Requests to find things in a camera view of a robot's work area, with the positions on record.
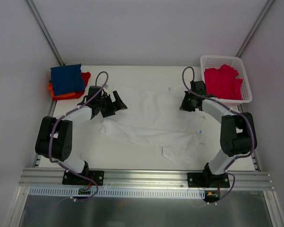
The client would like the white t shirt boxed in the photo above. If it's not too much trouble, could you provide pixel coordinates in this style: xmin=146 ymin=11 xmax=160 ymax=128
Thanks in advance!
xmin=100 ymin=86 xmax=206 ymax=169

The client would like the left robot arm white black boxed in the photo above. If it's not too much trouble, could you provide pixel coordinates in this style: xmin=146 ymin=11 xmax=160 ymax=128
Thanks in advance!
xmin=35 ymin=86 xmax=127 ymax=184

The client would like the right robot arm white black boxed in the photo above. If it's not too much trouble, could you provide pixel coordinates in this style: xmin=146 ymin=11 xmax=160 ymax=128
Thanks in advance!
xmin=179 ymin=81 xmax=257 ymax=187

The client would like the folded red t shirt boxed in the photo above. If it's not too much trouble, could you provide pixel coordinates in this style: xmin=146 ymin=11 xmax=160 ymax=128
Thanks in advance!
xmin=52 ymin=71 xmax=91 ymax=102

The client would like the crumpled pink t shirt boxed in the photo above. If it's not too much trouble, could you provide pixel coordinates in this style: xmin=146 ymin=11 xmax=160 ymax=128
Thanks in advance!
xmin=204 ymin=64 xmax=243 ymax=100

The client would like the white plastic basket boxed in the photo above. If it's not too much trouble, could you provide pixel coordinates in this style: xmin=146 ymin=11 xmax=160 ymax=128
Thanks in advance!
xmin=200 ymin=55 xmax=252 ymax=105

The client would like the folded blue t shirt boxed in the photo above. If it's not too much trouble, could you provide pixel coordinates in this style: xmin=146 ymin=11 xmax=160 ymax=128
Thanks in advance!
xmin=50 ymin=64 xmax=85 ymax=96

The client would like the folded orange t shirt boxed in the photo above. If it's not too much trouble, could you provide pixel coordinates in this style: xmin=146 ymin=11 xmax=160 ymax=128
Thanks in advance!
xmin=48 ymin=82 xmax=76 ymax=98

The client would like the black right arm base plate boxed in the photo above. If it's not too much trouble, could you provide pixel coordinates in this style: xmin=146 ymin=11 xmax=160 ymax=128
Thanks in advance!
xmin=187 ymin=172 xmax=230 ymax=188

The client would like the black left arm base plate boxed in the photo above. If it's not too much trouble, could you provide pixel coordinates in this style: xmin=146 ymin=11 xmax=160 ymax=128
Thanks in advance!
xmin=62 ymin=170 xmax=105 ymax=186

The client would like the white slotted cable duct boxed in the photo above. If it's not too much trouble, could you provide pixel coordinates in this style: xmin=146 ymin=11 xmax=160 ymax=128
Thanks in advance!
xmin=29 ymin=187 xmax=205 ymax=199

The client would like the aluminium mounting rail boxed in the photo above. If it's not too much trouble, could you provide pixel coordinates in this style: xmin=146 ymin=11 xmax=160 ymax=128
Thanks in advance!
xmin=19 ymin=167 xmax=275 ymax=191

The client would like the left aluminium frame post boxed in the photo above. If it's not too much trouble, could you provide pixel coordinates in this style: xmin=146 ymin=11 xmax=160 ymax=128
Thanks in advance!
xmin=24 ymin=0 xmax=65 ymax=66

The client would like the aluminium frame post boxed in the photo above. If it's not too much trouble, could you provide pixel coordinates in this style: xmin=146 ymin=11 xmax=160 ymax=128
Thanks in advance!
xmin=24 ymin=0 xmax=65 ymax=66
xmin=235 ymin=0 xmax=276 ymax=58

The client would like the right aluminium frame post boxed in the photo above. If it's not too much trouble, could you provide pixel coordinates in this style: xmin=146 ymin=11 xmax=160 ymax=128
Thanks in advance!
xmin=235 ymin=0 xmax=276 ymax=58

